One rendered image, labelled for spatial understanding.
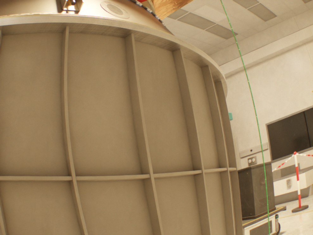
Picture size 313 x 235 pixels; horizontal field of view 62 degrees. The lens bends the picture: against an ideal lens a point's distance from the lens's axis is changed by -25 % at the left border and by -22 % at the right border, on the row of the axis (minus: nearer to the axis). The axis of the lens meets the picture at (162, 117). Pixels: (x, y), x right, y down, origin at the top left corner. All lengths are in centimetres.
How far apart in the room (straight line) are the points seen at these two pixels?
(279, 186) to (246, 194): 312
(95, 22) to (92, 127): 26
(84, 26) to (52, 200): 42
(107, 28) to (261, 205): 236
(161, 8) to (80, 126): 126
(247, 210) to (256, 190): 21
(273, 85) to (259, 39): 166
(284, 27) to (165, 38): 919
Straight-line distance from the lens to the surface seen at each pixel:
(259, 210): 285
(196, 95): 102
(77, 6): 92
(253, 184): 278
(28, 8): 89
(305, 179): 569
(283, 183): 589
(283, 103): 956
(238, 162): 1038
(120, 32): 82
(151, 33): 86
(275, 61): 988
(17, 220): 65
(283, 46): 945
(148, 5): 165
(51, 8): 89
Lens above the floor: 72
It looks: 14 degrees up
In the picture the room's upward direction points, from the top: 9 degrees counter-clockwise
